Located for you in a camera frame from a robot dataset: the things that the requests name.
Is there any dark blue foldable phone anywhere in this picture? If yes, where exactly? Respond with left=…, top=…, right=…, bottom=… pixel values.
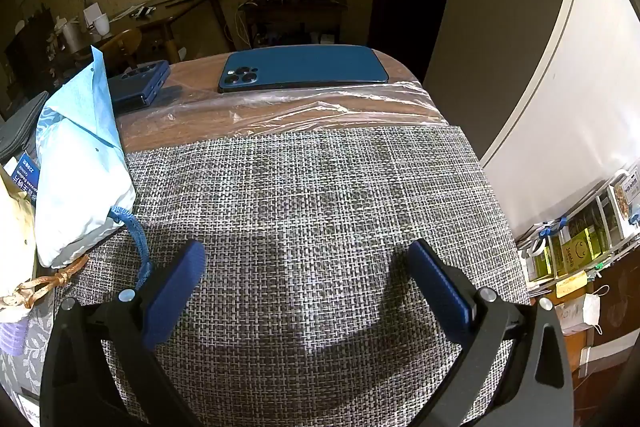
left=107, top=61, right=171, bottom=112

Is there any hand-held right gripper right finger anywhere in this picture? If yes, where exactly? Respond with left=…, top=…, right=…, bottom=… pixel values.
left=406, top=238, right=575, bottom=427

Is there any cream paper bag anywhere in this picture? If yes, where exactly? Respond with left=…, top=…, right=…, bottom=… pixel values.
left=0, top=157, right=91, bottom=325

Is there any light blue white packet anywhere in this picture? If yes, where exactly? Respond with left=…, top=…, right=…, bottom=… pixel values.
left=36, top=47, right=137, bottom=269

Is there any grey woven placemat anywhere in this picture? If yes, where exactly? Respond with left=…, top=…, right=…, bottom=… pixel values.
left=52, top=124, right=531, bottom=427

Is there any dark wooden side table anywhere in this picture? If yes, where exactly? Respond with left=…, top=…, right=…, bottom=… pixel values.
left=244, top=0, right=348, bottom=48

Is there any yellow-green smiley packet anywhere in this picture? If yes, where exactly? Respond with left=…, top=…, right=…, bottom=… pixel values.
left=557, top=229, right=594, bottom=278

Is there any white cylinder container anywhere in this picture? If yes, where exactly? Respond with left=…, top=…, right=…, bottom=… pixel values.
left=61, top=22, right=91, bottom=55

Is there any wooden chair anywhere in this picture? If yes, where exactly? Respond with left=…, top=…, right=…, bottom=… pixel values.
left=75, top=28, right=143, bottom=75

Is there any blue smartphone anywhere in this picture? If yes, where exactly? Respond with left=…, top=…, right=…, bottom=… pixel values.
left=217, top=45, right=390, bottom=94

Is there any yellow tag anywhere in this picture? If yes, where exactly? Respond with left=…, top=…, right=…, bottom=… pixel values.
left=555, top=272, right=588, bottom=299

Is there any purple hair roller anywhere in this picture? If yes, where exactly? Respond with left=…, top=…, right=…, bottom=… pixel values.
left=0, top=319, right=26, bottom=355

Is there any grey leaf-print placemat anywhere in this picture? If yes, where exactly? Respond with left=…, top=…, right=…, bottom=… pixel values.
left=0, top=302, right=106, bottom=414

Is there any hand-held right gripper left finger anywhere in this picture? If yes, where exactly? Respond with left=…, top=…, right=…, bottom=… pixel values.
left=40, top=239, right=207, bottom=427

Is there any wooden desk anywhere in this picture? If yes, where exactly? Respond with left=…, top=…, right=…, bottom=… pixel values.
left=65, top=0, right=237, bottom=64

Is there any grey zip pouch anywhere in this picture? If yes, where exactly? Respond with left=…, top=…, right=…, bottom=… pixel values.
left=0, top=91, right=50, bottom=160

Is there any white storage rack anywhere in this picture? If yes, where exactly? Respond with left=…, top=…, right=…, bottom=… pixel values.
left=515, top=167, right=640, bottom=293

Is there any white face mask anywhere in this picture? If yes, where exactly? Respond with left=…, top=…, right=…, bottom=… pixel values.
left=560, top=292, right=604, bottom=336

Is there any blue woven cord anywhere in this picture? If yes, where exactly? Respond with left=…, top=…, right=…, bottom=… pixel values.
left=109, top=206, right=151, bottom=294

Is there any clear plastic sheet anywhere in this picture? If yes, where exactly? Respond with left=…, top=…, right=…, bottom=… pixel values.
left=117, top=79, right=451, bottom=148

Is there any white cable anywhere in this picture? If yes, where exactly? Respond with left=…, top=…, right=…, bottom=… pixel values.
left=236, top=2, right=252, bottom=51

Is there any dark wooden cabinet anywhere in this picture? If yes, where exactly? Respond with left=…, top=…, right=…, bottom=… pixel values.
left=0, top=7, right=57, bottom=118

